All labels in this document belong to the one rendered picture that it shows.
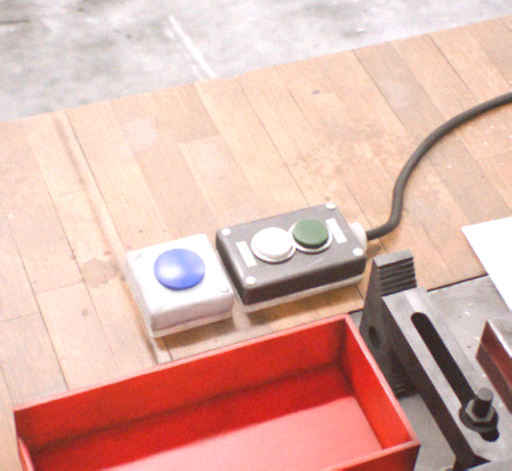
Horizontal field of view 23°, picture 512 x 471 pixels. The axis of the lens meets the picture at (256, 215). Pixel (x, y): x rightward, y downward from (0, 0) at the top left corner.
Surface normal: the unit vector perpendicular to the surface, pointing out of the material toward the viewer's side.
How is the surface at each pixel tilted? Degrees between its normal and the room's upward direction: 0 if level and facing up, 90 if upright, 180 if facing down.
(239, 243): 0
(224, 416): 0
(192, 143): 0
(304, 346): 90
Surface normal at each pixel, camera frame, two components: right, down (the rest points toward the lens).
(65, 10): 0.06, -0.69
